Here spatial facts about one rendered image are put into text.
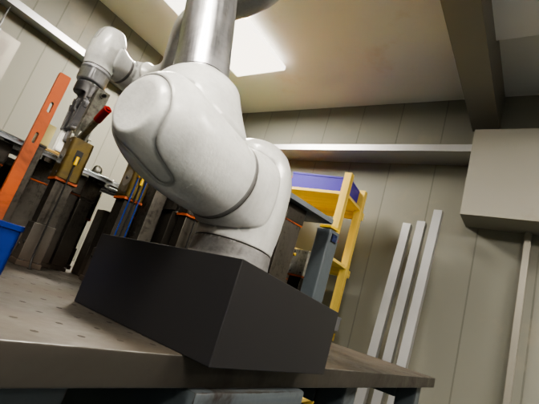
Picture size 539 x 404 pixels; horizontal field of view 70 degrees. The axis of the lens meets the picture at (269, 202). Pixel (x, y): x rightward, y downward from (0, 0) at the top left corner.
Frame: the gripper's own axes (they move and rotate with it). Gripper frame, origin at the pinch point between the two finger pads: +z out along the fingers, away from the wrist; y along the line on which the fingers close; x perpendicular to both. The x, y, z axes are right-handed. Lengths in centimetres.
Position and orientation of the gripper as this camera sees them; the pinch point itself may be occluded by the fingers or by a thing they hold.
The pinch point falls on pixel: (62, 142)
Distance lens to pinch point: 134.8
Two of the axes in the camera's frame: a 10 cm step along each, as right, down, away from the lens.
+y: -7.1, -0.3, 7.1
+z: -2.9, 9.2, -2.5
